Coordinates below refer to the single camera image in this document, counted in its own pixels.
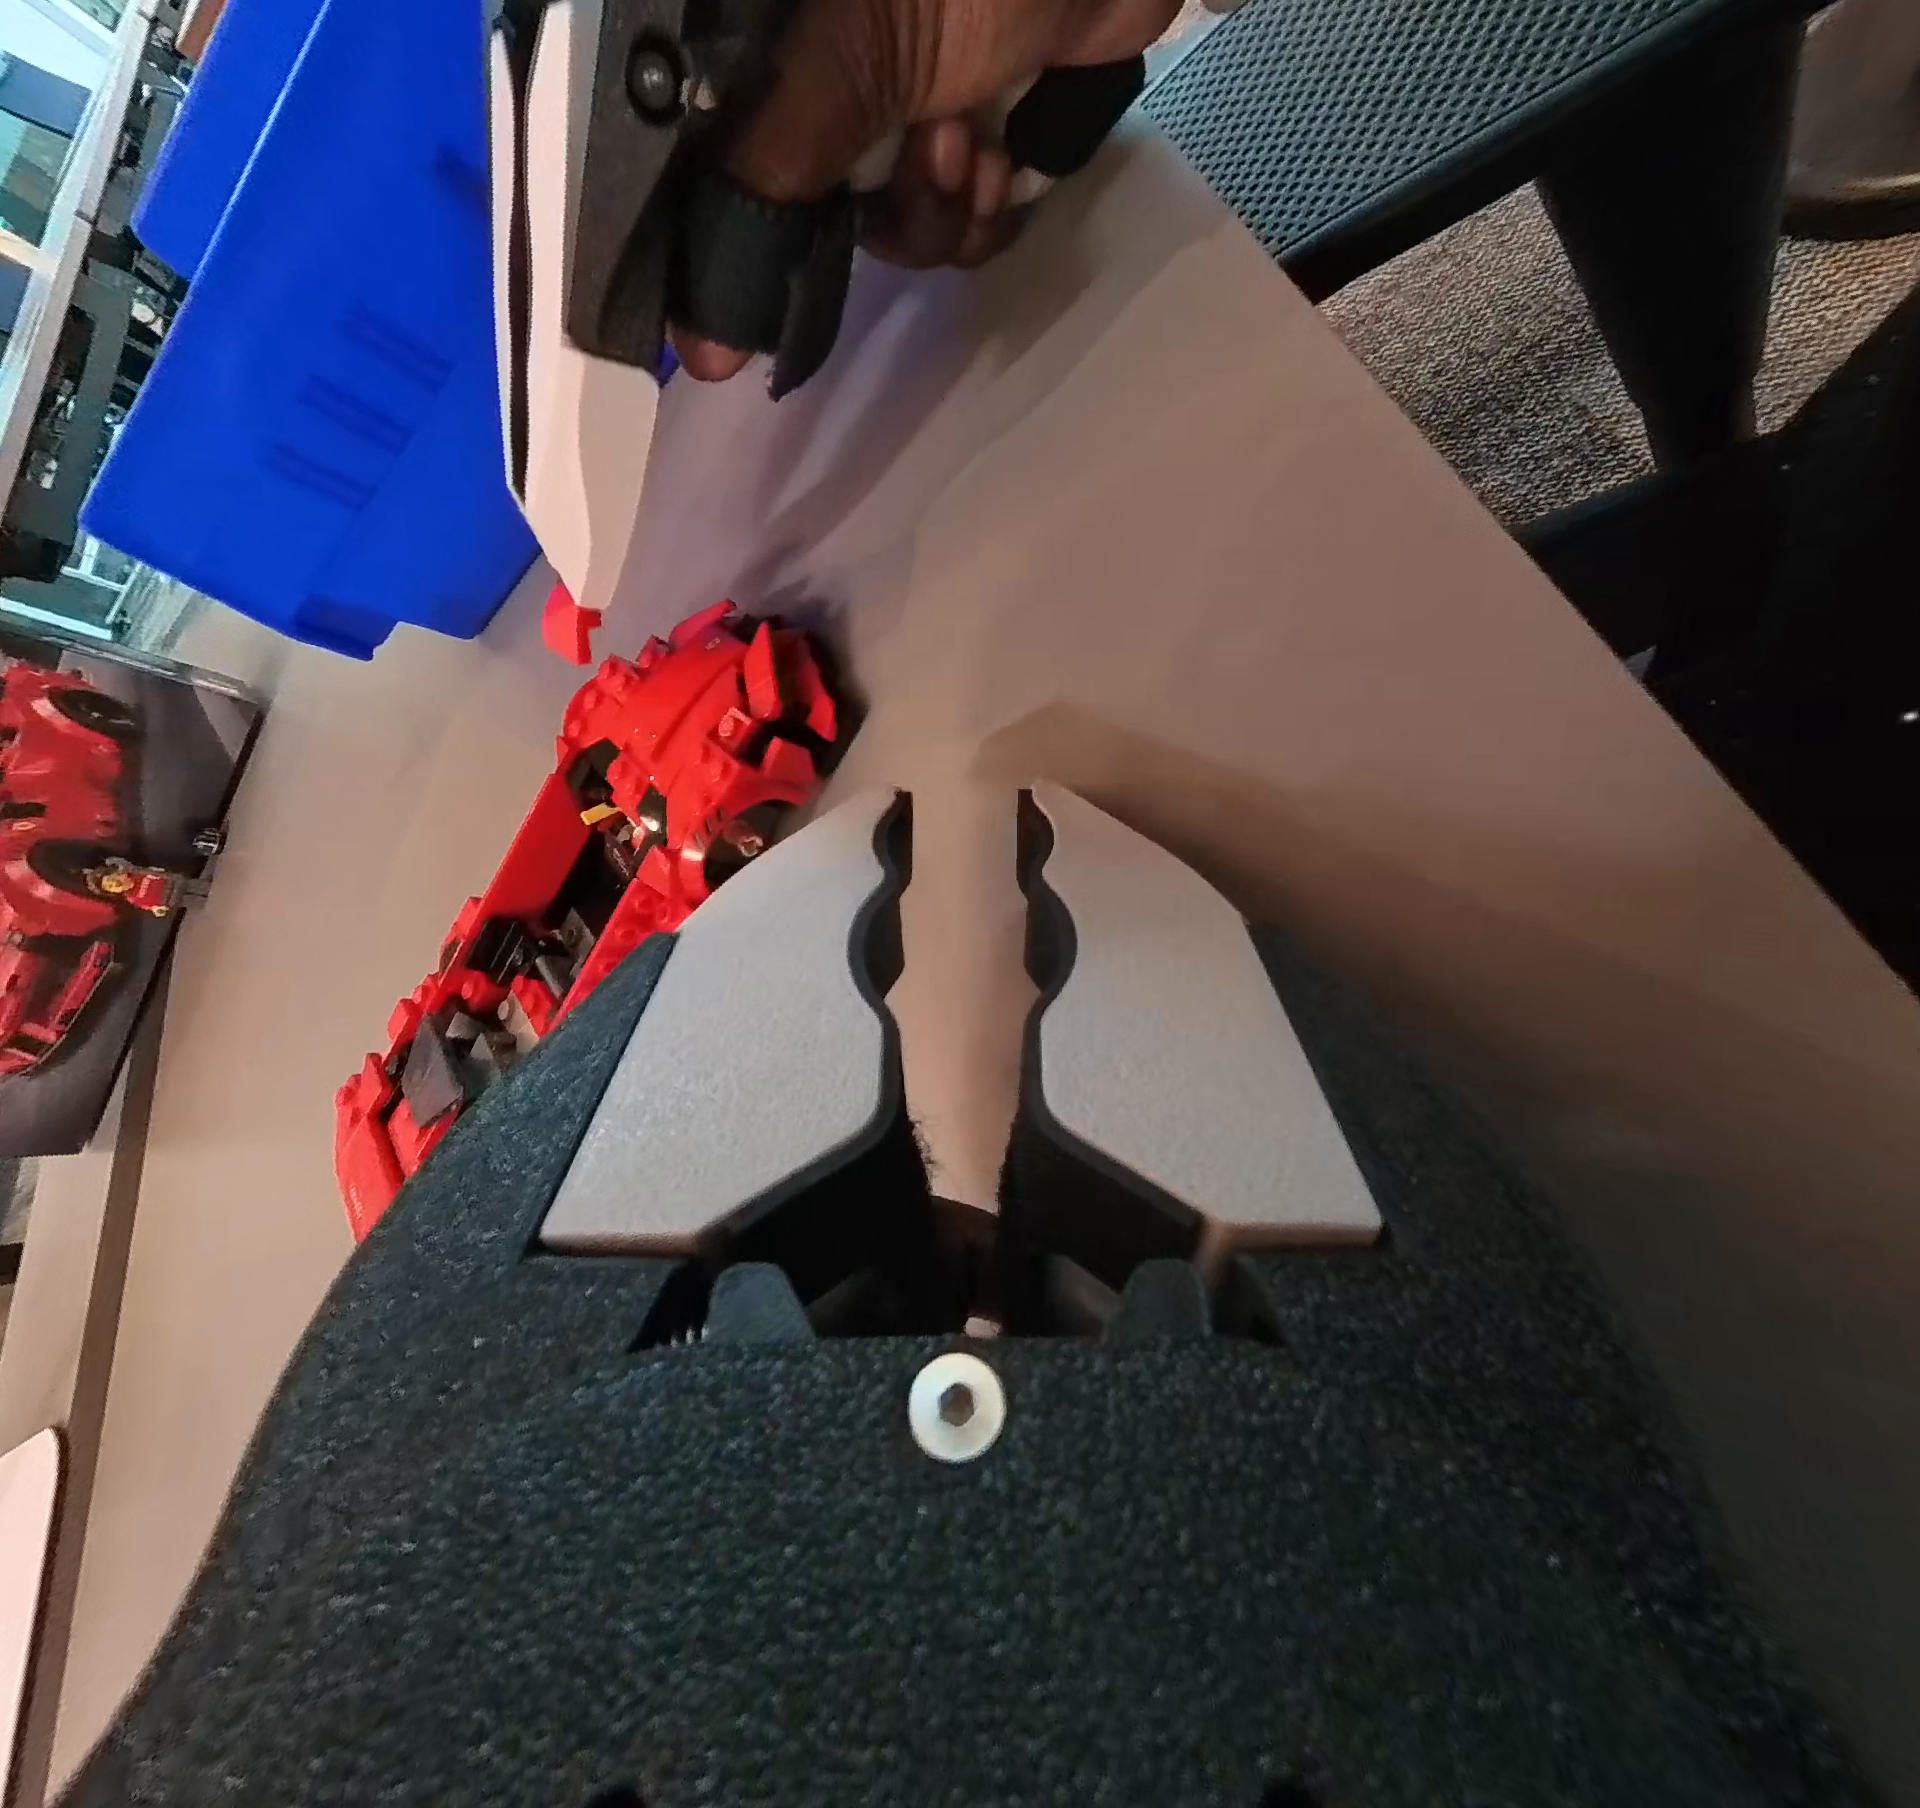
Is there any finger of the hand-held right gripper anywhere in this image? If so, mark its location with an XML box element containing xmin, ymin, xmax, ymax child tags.
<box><xmin>513</xmin><ymin>0</ymin><xmax>681</xmax><ymax>612</ymax></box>
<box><xmin>483</xmin><ymin>0</ymin><xmax>526</xmax><ymax>490</ymax></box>

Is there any person's right hand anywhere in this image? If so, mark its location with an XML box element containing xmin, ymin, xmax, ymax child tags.
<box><xmin>682</xmin><ymin>0</ymin><xmax>1281</xmax><ymax>387</ymax></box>

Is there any black mesh office chair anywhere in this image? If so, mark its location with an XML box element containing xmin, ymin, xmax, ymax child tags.
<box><xmin>1138</xmin><ymin>0</ymin><xmax>1920</xmax><ymax>474</ymax></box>

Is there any lego minifigure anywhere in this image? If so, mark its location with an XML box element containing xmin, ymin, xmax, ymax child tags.
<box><xmin>87</xmin><ymin>821</ymin><xmax>229</xmax><ymax>923</ymax></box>

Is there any glass window partition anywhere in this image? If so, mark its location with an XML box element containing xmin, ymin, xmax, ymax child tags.
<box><xmin>0</xmin><ymin>0</ymin><xmax>204</xmax><ymax>339</ymax></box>

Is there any lego set box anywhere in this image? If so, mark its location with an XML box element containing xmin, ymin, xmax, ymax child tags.
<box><xmin>0</xmin><ymin>661</ymin><xmax>267</xmax><ymax>1159</ymax></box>

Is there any white rounded board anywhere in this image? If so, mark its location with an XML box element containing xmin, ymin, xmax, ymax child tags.
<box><xmin>0</xmin><ymin>1425</ymin><xmax>70</xmax><ymax>1808</ymax></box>

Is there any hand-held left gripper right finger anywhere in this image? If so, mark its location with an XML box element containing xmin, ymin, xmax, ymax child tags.
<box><xmin>1016</xmin><ymin>783</ymin><xmax>1388</xmax><ymax>1259</ymax></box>

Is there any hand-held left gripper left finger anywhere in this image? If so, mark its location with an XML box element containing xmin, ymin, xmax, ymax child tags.
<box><xmin>535</xmin><ymin>786</ymin><xmax>920</xmax><ymax>1259</ymax></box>

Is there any black background rack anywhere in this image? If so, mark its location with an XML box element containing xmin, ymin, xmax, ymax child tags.
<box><xmin>0</xmin><ymin>224</ymin><xmax>146</xmax><ymax>590</ymax></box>

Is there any blue plastic bin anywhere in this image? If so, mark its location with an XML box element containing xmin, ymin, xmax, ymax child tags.
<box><xmin>80</xmin><ymin>0</ymin><xmax>545</xmax><ymax>664</ymax></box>

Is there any red lego car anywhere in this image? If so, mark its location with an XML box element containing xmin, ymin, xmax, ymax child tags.
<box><xmin>337</xmin><ymin>599</ymin><xmax>860</xmax><ymax>1240</ymax></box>

